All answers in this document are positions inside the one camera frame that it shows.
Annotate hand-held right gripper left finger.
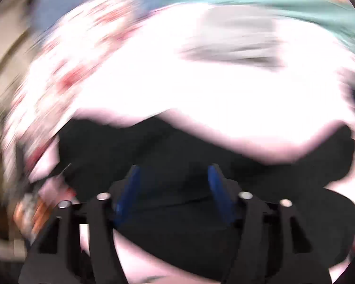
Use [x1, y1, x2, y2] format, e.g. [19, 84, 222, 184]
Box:
[18, 164, 142, 284]

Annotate black pants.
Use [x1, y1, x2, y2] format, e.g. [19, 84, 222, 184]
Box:
[55, 117, 355, 283]

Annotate grey cloth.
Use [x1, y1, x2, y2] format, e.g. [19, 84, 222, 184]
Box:
[179, 6, 284, 71]

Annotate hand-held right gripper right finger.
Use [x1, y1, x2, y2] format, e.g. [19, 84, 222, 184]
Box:
[207, 163, 332, 284]

